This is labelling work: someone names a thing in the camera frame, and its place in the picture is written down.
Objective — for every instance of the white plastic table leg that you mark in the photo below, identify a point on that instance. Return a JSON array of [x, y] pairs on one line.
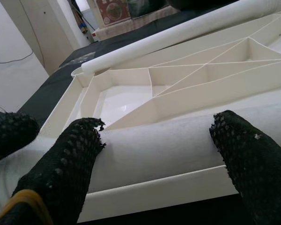
[[178, 35], [154, 152]]

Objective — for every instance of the red printed cardboard box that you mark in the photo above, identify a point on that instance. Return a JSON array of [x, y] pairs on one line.
[[112, 11]]

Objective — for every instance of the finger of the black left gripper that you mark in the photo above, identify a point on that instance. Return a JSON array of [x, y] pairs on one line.
[[11, 133]]

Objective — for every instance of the yellow rubber band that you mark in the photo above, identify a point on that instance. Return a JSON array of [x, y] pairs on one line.
[[25, 197]]

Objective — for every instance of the black table cloth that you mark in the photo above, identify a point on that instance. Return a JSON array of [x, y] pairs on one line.
[[56, 79]]

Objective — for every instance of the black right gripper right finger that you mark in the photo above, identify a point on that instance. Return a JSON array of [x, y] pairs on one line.
[[253, 168]]

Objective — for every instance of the white plastic children table top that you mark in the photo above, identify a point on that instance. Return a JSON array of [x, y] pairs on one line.
[[178, 192]]

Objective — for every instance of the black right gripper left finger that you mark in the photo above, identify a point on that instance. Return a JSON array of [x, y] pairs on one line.
[[61, 164]]

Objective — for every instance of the black bag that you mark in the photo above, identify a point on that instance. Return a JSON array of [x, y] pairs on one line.
[[145, 8]]

